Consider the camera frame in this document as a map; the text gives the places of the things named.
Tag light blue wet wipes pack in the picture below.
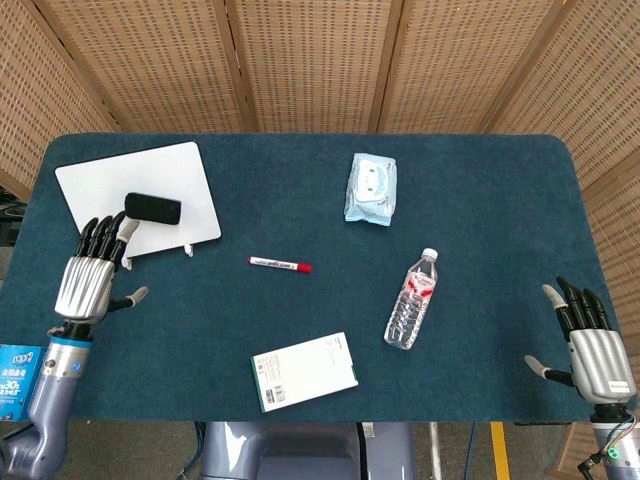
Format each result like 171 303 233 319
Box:
343 152 398 229

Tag white board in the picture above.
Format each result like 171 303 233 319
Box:
54 141 223 259

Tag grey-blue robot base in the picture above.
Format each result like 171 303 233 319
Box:
199 421 416 480

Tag blue felt table mat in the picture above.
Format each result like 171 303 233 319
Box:
0 132 632 424

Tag clear plastic water bottle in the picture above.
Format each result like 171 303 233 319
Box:
383 247 440 352

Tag woven bamboo folding screen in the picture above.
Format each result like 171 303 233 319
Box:
0 0 640 480

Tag right wrist coloured wires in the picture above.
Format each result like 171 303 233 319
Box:
577 412 640 476

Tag blue printed carton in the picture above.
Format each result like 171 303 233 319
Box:
0 343 44 424

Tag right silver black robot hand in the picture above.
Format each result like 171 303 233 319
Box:
523 276 639 409

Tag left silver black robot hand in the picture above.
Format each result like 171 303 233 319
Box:
53 210 150 325

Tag red white marker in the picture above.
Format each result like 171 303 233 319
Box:
247 255 313 274

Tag white green-edged cardboard box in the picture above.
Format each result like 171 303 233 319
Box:
250 331 360 414

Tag blue cable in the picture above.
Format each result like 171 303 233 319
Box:
462 422 477 480
180 422 207 480

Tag dark background equipment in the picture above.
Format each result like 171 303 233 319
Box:
0 187 27 242

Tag black eraser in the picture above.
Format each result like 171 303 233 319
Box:
123 192 182 226

